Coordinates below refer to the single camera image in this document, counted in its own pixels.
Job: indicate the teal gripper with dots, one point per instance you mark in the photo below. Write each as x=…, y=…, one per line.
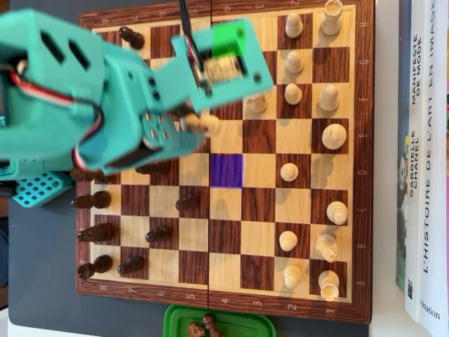
x=154, y=127

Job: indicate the white chess pawn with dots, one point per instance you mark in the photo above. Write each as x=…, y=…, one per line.
x=210, y=124
x=294, y=24
x=288, y=240
x=294, y=62
x=293, y=94
x=289, y=172
x=292, y=274

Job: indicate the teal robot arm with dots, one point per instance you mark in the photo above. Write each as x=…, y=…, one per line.
x=42, y=133

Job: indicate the dark chess queen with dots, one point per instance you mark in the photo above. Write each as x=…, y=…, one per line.
x=84, y=174

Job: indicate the dark chess pawn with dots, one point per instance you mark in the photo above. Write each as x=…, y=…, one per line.
x=208, y=320
x=186, y=203
x=131, y=36
x=158, y=234
x=130, y=265

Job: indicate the dark chess bishop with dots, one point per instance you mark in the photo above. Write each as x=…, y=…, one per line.
x=90, y=201

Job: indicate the dark chess knight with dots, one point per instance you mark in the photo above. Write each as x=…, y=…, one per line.
x=94, y=233
x=194, y=329

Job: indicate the white chess knight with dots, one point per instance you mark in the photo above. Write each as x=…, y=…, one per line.
x=326, y=247
x=256, y=103

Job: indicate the dark chess rook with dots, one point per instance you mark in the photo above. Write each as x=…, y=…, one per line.
x=95, y=267

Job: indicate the white chess king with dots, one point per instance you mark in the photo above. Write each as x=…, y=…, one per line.
x=334, y=136

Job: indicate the white chess rook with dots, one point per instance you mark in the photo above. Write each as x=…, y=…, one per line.
x=331, y=17
x=328, y=284

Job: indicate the wooden chessboard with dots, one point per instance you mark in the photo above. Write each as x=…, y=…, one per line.
x=259, y=203

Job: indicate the green plastic tray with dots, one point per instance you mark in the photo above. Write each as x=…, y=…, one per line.
x=245, y=326

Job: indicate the illustrated green book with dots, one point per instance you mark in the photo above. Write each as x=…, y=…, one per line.
x=401, y=210

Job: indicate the white Gabrielle Chanel book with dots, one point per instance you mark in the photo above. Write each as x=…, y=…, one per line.
x=414, y=175

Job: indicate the white art history book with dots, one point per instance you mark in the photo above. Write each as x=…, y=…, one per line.
x=435, y=210

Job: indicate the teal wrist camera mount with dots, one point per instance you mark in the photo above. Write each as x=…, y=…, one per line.
x=250, y=42

